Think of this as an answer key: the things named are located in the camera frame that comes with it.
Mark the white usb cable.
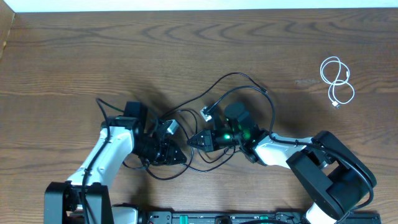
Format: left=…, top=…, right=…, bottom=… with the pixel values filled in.
left=320, top=56, right=356, bottom=109

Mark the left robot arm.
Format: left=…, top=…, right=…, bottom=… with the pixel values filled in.
left=44, top=101, right=187, bottom=223

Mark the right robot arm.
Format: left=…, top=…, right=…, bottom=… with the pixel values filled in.
left=187, top=103, right=377, bottom=223

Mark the cardboard panel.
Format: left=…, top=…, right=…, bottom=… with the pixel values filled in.
left=0, top=0, right=15, bottom=58

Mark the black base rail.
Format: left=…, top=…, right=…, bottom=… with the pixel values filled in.
left=146, top=210, right=382, bottom=224

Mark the green clamp handle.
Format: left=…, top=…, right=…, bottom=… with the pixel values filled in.
left=179, top=215, right=189, bottom=224

